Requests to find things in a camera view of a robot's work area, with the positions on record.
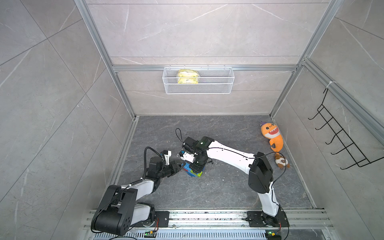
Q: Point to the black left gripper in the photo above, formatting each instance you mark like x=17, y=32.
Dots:
x=176, y=169

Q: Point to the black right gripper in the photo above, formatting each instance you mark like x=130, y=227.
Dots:
x=196, y=169

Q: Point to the green lego brick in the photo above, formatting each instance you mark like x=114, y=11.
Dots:
x=199, y=173

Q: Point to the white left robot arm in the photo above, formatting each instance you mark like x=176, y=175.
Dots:
x=119, y=208

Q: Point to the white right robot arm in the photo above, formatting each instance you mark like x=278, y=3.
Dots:
x=256, y=166

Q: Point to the orange shark plush toy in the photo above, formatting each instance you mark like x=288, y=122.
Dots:
x=272, y=133

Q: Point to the small brown white plush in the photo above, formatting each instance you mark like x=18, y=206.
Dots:
x=281, y=161

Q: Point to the yellow packet in basket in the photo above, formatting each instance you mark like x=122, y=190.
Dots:
x=186, y=76

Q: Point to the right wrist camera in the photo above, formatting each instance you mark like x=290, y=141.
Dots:
x=188, y=150

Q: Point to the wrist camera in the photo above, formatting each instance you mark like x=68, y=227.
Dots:
x=188, y=150
x=159, y=167

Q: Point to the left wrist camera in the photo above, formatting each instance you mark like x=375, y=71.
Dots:
x=159, y=167

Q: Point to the white wire mesh basket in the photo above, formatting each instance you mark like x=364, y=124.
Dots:
x=202, y=80

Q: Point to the metal base rail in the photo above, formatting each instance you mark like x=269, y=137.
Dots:
x=298, y=224

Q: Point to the black wire hook rack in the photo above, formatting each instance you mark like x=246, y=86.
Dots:
x=355, y=154

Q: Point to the aluminium frame rail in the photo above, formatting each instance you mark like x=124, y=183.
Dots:
x=133, y=119

